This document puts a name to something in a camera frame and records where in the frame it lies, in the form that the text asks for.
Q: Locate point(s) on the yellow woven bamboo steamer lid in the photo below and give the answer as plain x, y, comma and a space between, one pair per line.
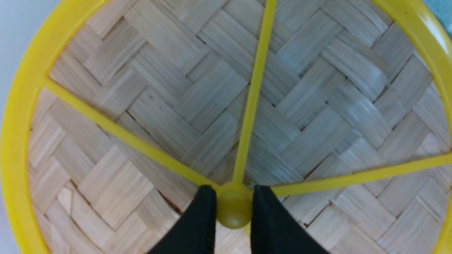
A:
121, 109

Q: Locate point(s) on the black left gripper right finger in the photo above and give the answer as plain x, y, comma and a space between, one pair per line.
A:
274, 230

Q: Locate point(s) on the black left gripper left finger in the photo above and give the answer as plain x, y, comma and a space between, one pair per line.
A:
195, 231

